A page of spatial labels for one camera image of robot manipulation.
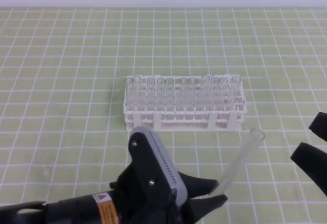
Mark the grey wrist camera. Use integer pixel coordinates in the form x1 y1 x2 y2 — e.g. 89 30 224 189
128 127 188 207

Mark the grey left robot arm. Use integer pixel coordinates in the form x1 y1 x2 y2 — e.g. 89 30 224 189
1 165 227 223

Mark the clear glass test tube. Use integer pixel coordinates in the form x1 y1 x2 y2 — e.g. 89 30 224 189
213 129 265 195

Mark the clear test tube far right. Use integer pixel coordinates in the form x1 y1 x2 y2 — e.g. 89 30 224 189
226 76 242 111

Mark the white plastic test tube rack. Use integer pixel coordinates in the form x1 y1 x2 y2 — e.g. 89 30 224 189
123 74 247 132

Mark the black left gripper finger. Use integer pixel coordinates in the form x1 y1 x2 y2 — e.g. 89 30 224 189
179 172 219 198
189 194 228 223

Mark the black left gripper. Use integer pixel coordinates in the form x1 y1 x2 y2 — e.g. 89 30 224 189
44 165 195 224

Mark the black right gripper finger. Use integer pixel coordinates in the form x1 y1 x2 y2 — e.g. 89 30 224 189
309 112 327 141
291 142 326 190

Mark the clear test tube far left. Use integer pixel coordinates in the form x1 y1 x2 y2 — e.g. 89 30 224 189
125 77 135 111

